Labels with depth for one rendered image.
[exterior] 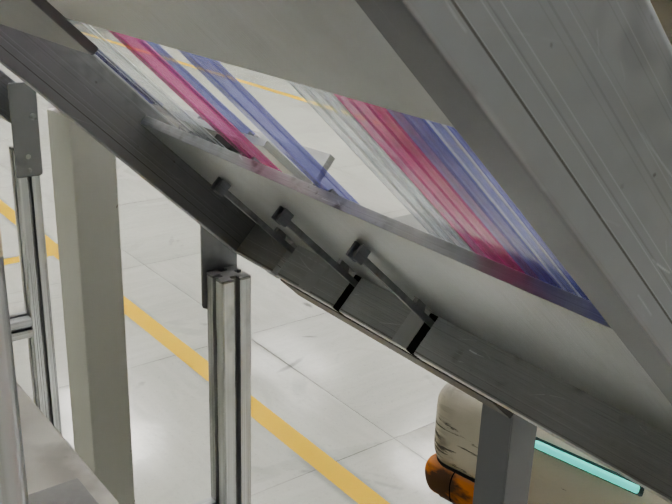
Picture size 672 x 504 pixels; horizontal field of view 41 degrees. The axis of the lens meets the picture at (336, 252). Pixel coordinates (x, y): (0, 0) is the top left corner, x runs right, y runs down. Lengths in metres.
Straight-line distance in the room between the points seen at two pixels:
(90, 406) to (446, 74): 1.08
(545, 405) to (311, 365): 1.56
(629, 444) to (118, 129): 0.56
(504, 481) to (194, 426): 0.88
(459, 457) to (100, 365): 0.69
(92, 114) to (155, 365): 1.41
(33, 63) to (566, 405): 0.56
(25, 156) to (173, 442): 0.67
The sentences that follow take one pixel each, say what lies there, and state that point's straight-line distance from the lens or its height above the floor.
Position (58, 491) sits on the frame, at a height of 0.66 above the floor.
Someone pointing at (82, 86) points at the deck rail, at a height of 0.89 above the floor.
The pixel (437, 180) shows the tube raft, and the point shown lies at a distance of 0.49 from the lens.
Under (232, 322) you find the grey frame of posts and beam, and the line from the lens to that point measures 1.10.
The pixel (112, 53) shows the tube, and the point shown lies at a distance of 0.82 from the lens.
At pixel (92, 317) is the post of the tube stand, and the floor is 0.55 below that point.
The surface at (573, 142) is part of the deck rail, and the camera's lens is 0.26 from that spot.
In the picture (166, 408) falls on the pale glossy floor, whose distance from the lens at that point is 2.09.
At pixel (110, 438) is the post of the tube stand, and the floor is 0.36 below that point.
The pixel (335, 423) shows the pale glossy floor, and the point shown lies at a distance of 2.02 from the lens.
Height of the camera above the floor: 1.05
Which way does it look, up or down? 21 degrees down
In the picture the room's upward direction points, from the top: 2 degrees clockwise
